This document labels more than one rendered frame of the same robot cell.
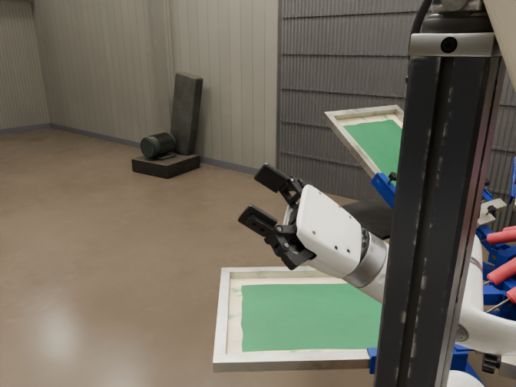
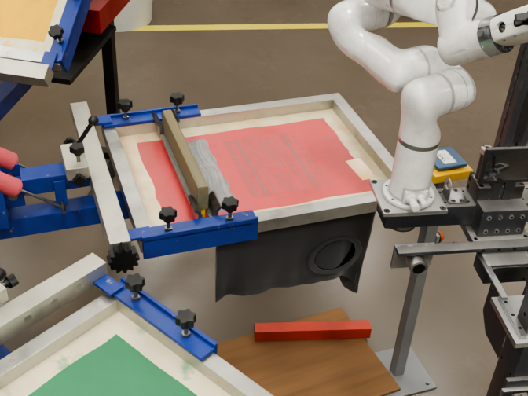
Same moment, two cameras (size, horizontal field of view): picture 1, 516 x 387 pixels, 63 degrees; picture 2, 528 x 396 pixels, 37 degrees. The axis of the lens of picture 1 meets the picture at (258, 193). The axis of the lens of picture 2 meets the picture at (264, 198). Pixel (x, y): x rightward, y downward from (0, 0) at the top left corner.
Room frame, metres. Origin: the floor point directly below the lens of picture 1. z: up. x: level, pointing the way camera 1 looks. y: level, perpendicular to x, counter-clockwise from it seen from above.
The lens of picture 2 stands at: (1.85, 0.46, 2.24)
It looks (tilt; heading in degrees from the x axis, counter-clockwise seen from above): 36 degrees down; 221
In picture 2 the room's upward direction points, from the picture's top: 4 degrees clockwise
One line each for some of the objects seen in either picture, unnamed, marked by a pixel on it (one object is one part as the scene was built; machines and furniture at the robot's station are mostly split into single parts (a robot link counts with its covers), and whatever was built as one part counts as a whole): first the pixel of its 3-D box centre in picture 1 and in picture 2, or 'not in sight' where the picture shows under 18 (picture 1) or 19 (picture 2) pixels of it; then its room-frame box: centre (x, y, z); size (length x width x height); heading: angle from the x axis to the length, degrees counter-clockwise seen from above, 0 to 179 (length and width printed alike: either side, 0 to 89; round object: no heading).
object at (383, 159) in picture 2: not in sight; (254, 161); (0.45, -0.80, 0.97); 0.79 x 0.58 x 0.04; 152
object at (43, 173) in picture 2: not in sight; (55, 177); (0.95, -1.07, 1.02); 0.17 x 0.06 x 0.05; 152
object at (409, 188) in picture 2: not in sight; (415, 171); (0.47, -0.28, 1.21); 0.16 x 0.13 x 0.15; 51
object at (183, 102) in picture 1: (165, 122); not in sight; (6.62, 1.45, 0.76); 0.91 x 0.90 x 1.53; 141
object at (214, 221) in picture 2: not in sight; (199, 232); (0.79, -0.67, 0.98); 0.30 x 0.05 x 0.07; 152
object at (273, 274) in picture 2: not in sight; (288, 250); (0.49, -0.62, 0.77); 0.46 x 0.09 x 0.36; 152
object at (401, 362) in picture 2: not in sight; (417, 277); (0.01, -0.43, 0.48); 0.22 x 0.22 x 0.96; 62
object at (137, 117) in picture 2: not in sight; (152, 122); (0.53, -1.16, 0.98); 0.30 x 0.05 x 0.07; 152
